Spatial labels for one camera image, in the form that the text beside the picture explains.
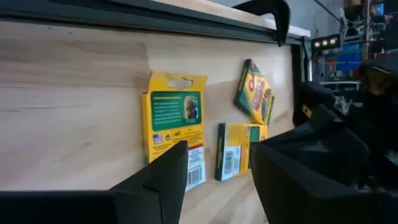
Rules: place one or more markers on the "black box with red lights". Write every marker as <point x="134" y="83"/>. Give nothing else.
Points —
<point x="325" y="42"/>

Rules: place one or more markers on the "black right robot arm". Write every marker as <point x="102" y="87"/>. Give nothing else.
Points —
<point x="384" y="124"/>

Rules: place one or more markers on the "black aluminium table frame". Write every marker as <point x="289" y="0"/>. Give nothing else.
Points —
<point x="124" y="18"/>

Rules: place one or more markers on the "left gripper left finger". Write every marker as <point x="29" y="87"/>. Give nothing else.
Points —
<point x="149" y="202"/>

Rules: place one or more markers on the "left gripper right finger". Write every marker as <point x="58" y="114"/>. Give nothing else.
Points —
<point x="295" y="205"/>

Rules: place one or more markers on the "black frame clamp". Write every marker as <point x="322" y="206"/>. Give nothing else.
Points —
<point x="283" y="21"/>

